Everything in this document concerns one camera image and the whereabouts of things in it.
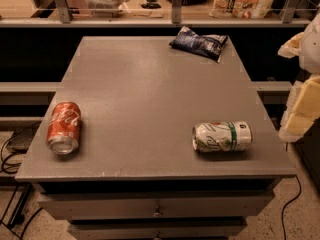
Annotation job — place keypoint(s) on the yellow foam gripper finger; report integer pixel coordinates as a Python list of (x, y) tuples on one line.
[(303, 106), (290, 49)]

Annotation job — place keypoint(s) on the white green 7up can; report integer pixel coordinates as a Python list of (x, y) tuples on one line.
[(221, 136)]

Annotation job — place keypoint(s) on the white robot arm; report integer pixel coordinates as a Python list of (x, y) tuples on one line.
[(309, 60)]

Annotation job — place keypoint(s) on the red coca-cola can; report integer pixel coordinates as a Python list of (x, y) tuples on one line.
[(64, 128)]

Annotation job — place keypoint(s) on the colourful printed bag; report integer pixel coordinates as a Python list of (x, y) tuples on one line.
[(244, 9)]

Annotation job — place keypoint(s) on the blue snack bag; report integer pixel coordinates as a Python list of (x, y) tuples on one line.
[(210, 46)]

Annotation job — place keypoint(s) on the grey cabinet with drawers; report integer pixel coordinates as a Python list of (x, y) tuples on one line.
[(140, 100)]

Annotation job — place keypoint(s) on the metal drawer knob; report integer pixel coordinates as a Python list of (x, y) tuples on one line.
[(157, 213)]

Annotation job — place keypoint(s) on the clear plastic container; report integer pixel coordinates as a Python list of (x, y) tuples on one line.
[(105, 8)]

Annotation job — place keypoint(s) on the black power adapter box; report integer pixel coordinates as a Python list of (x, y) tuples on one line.
[(21, 140)]

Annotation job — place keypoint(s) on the metal shelf rail frame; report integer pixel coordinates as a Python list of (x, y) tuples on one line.
[(140, 13)]

